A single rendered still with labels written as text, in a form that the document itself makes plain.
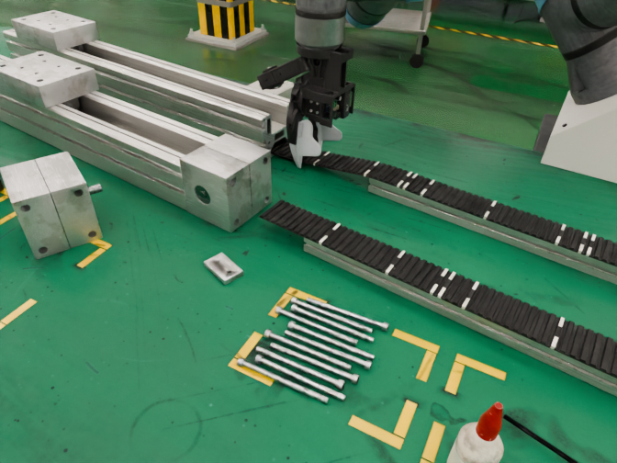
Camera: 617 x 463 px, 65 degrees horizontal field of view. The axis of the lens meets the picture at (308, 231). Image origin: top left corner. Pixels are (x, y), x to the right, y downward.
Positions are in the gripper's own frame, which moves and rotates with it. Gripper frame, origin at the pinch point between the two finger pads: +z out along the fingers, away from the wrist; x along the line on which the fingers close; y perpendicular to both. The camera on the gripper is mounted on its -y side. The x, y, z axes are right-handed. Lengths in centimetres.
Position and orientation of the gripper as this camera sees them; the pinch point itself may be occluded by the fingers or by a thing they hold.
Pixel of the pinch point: (305, 153)
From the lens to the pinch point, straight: 88.4
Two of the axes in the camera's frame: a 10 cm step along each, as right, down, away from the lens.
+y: 8.3, 3.7, -4.3
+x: 5.6, -5.0, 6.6
